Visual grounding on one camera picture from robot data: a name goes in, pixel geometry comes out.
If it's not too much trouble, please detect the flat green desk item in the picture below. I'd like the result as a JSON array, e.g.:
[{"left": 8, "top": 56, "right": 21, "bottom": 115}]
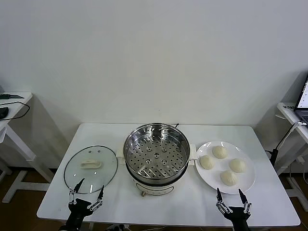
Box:
[{"left": 0, "top": 92, "right": 25, "bottom": 99}]

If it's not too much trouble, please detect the white steamed baozi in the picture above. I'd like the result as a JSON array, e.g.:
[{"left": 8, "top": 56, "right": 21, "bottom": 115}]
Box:
[
  {"left": 228, "top": 158, "right": 247, "bottom": 173},
  {"left": 212, "top": 145, "right": 229, "bottom": 159},
  {"left": 219, "top": 170, "right": 238, "bottom": 187},
  {"left": 199, "top": 154, "right": 216, "bottom": 170}
]

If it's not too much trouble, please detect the round glass lid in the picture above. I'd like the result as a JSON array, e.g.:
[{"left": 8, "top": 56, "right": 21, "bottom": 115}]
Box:
[{"left": 63, "top": 144, "right": 118, "bottom": 194}]

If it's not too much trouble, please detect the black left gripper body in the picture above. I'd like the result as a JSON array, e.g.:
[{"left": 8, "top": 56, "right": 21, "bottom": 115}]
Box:
[{"left": 64, "top": 198, "right": 94, "bottom": 231}]

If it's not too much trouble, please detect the stainless steel steamer basket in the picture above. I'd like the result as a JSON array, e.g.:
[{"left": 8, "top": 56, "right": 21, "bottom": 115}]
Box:
[{"left": 123, "top": 122, "right": 191, "bottom": 185}]

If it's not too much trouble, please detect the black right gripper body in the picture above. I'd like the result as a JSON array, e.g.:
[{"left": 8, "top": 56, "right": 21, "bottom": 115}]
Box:
[{"left": 225, "top": 206, "right": 250, "bottom": 231}]

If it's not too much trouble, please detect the stainless steel steamer pot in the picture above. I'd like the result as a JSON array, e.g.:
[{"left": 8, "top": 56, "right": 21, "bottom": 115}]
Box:
[{"left": 116, "top": 143, "right": 198, "bottom": 198}]

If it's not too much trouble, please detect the thin black desk cable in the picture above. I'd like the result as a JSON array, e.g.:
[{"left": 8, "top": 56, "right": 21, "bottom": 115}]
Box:
[{"left": 0, "top": 101, "right": 31, "bottom": 121}]

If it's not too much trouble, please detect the white power strip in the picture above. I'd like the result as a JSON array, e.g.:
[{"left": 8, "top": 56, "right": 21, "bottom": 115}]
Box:
[{"left": 109, "top": 223, "right": 132, "bottom": 231}]

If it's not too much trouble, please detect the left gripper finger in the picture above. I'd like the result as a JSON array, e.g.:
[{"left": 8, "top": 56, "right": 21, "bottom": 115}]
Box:
[
  {"left": 87, "top": 184, "right": 105, "bottom": 210},
  {"left": 68, "top": 178, "right": 85, "bottom": 205}
]

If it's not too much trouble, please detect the white round plate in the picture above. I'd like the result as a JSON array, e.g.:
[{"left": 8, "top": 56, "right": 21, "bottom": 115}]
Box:
[{"left": 195, "top": 141, "right": 256, "bottom": 195}]

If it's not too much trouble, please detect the white side desk with laptop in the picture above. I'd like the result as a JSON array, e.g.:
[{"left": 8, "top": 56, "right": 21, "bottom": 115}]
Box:
[{"left": 275, "top": 102, "right": 308, "bottom": 198}]

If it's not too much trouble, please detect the black power adapter cable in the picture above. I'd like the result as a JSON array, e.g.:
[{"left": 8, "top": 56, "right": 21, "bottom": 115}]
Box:
[{"left": 264, "top": 125, "right": 295, "bottom": 167}]

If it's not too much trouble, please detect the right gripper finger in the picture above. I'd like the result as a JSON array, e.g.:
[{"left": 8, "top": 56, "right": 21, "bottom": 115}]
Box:
[
  {"left": 238, "top": 188, "right": 252, "bottom": 215},
  {"left": 215, "top": 187, "right": 233, "bottom": 215}
]

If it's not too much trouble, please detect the open laptop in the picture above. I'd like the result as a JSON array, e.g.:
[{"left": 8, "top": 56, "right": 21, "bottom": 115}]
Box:
[{"left": 293, "top": 74, "right": 308, "bottom": 126}]

